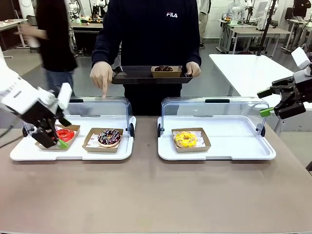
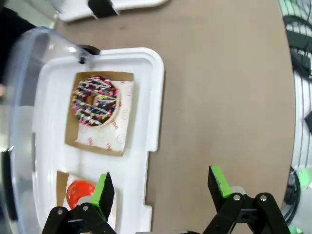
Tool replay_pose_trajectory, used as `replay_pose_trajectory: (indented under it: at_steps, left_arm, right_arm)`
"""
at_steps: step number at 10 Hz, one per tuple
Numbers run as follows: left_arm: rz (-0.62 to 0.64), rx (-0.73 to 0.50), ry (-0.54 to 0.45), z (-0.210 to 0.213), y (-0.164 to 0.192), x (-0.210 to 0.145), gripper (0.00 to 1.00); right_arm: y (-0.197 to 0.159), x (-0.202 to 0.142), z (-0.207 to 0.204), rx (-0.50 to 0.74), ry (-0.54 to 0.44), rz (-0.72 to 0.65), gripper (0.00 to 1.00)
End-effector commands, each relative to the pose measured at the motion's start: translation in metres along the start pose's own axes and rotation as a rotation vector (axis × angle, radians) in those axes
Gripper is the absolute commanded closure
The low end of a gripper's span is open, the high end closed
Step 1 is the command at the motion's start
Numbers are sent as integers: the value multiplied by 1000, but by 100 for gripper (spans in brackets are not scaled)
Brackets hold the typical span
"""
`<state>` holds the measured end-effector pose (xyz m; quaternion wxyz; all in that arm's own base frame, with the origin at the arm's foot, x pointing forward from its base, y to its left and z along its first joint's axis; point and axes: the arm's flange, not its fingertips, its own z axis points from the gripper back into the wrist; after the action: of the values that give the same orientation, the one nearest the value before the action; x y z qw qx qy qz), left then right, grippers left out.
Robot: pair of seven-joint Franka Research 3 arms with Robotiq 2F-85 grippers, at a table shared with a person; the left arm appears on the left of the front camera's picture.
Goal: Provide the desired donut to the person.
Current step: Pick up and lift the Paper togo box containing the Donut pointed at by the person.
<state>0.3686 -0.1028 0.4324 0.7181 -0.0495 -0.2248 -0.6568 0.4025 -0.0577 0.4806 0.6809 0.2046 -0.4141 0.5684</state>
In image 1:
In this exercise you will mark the person's right hand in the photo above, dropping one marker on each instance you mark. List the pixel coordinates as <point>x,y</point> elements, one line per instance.
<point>100,73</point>

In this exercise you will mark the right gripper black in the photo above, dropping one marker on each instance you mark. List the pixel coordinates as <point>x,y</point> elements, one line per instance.
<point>306,90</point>

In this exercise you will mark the person's left hand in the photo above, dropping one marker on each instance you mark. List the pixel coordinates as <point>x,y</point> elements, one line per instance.
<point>193,69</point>

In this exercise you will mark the red glazed donut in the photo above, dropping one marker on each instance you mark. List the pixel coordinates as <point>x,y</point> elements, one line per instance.
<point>65,136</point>

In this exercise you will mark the black serving tray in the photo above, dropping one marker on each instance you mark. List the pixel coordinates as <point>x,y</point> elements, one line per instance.
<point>136,78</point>

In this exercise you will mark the grey background desk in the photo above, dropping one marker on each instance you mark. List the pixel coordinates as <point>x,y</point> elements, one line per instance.
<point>258,30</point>

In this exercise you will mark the chocolate donut with white drizzle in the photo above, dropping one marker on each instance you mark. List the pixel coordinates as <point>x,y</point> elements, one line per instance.
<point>109,139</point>

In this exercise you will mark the light background table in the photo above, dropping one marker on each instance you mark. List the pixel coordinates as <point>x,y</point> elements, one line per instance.
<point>12,23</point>

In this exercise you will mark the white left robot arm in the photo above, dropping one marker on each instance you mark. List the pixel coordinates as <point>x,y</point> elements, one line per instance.
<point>14,92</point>

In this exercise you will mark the person in navy FILA sweater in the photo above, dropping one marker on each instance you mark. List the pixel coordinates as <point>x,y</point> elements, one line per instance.
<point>151,36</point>

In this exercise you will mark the cardboard box of red donut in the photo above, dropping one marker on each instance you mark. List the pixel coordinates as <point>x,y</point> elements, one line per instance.
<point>73,143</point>

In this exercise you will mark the cardboard box of yellow donut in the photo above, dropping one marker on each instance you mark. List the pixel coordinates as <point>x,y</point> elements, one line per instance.
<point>206,146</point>

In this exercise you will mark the black lid hinge knob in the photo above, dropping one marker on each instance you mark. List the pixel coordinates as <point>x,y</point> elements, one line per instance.
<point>132,130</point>
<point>262,131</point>
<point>159,130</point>
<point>24,131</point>

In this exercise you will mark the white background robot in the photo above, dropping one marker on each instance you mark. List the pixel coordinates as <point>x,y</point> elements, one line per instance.
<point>236,9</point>

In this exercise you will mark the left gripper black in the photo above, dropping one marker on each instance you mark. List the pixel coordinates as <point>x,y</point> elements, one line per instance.
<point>41,113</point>

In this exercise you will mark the cardboard box of plain chocolate donut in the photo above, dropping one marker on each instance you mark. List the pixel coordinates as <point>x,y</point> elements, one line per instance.
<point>167,73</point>

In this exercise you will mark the bystander in black shirt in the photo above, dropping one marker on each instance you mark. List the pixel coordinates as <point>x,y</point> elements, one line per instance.
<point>56,36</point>

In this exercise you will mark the person's right forearm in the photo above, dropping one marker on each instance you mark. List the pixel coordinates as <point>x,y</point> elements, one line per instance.
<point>104,46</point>

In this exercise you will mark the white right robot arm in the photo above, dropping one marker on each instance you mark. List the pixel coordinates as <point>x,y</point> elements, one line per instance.
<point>310,69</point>

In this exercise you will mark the cardboard box of drizzled donut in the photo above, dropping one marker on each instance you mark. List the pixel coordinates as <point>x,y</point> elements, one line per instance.
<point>87,147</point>

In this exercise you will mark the plain chocolate donut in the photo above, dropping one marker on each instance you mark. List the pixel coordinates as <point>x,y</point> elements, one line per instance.
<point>163,68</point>

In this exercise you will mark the bystander's blurred hand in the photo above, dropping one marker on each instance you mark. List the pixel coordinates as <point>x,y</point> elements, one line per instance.
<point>25,31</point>

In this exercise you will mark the black tripod pole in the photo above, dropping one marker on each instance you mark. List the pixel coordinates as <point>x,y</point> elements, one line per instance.
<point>267,24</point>

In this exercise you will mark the clear plastic tray lid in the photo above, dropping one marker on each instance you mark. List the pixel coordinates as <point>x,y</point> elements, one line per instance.
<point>219,109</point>
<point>107,107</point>

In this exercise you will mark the cluttered background workbench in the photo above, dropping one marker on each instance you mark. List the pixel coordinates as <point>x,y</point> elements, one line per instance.
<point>85,26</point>

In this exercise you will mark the white side table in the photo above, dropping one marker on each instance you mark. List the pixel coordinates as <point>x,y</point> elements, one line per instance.
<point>243,70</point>

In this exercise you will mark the yellow sprinkled donut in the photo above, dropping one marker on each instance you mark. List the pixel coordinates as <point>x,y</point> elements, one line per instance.
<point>181,142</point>

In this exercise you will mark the white display tray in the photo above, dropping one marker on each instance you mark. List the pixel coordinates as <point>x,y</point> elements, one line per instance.
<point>97,157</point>
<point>231,146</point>

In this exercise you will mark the bystander in khaki trousers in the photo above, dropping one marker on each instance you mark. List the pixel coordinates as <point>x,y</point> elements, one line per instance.
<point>203,19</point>

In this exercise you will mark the person's left forearm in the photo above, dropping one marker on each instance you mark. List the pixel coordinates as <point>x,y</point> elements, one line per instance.
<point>193,46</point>

